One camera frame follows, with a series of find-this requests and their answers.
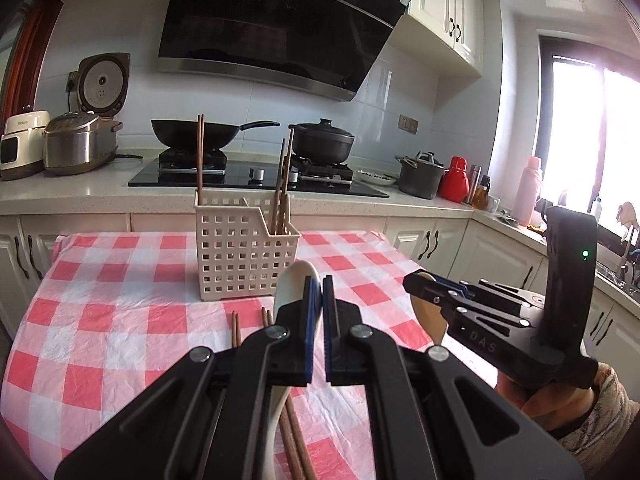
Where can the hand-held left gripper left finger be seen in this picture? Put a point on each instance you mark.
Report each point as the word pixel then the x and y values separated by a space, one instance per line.
pixel 312 330

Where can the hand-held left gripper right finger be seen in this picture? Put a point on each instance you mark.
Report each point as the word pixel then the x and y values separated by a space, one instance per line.
pixel 329 330

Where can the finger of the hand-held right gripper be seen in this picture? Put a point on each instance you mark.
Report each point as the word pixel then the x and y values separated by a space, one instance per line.
pixel 450 284
pixel 430 292

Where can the small white ceramic spoon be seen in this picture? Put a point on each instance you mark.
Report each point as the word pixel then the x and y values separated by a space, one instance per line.
pixel 430 322

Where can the large white ceramic spoon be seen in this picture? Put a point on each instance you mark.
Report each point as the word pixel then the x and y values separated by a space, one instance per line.
pixel 295 280

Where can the white perforated utensil basket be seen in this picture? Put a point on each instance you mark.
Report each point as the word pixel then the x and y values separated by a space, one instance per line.
pixel 230 260

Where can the person's right forearm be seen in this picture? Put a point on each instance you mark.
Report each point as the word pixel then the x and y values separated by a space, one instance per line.
pixel 605 425

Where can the person's right hand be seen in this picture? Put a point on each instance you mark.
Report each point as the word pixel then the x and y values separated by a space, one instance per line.
pixel 550 407

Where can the steel kitchen faucet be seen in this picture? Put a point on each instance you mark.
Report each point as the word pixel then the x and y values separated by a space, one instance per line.
pixel 631 255

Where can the small white cup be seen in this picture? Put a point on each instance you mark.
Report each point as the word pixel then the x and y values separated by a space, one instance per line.
pixel 494 204

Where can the oil bottle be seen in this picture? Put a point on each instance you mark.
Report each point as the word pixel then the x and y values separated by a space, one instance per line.
pixel 481 195

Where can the red thermos jug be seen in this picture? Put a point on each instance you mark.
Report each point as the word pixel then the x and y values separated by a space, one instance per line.
pixel 454 182

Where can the steel vacuum bottle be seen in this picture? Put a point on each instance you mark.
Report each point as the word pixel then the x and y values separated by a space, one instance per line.
pixel 473 185

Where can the grey stockpot with lid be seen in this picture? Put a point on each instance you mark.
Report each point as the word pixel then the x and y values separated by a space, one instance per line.
pixel 420 180

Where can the pink water bottle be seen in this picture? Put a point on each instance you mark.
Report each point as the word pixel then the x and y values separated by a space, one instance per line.
pixel 527 195

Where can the plate with food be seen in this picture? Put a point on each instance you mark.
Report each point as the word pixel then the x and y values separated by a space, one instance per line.
pixel 375 178

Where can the black glass gas stove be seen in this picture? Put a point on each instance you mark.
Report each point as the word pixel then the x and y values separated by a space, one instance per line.
pixel 235 182

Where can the black lidded cooking pot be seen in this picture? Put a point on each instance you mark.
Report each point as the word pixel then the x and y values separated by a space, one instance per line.
pixel 322 145

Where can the kitchen window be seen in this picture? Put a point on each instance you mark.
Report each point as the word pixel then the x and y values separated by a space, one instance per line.
pixel 600 125

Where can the red white checkered tablecloth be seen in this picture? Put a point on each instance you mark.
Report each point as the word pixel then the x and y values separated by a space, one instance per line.
pixel 125 320

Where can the black wok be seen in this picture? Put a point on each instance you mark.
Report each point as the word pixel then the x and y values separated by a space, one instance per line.
pixel 175 135

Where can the white stone kitchen countertop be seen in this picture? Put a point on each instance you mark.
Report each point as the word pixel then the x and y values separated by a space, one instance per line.
pixel 90 195

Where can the white upper kitchen cabinets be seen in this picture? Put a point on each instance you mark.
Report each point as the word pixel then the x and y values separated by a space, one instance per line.
pixel 450 10

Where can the steel rice cooker open lid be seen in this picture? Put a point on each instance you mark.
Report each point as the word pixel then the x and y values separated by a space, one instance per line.
pixel 75 145

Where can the black glass range hood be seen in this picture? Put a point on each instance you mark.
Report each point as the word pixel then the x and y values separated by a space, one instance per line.
pixel 270 20

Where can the small white electric cooker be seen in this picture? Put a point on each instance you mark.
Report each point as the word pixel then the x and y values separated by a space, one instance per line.
pixel 22 145

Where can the red wooden glass sliding door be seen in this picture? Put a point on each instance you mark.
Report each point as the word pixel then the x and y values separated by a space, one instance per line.
pixel 35 50

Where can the bronze wall switch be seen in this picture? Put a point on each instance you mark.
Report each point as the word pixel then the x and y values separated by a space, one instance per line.
pixel 408 123

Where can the wall power outlet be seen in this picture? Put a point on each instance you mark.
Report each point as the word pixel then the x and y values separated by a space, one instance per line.
pixel 73 82

